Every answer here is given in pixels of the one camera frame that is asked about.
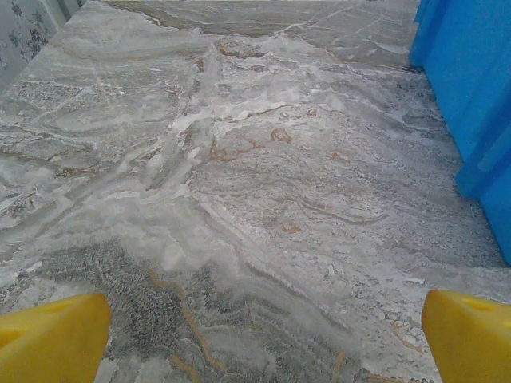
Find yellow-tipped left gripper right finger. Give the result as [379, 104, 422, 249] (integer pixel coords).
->
[422, 290, 511, 383]

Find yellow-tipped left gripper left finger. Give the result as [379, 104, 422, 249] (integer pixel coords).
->
[0, 292, 113, 383]

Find blue three-compartment plastic container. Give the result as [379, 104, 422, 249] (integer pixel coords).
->
[409, 0, 511, 267]

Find aluminium frame post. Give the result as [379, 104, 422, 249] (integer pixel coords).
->
[44, 0, 87, 39]

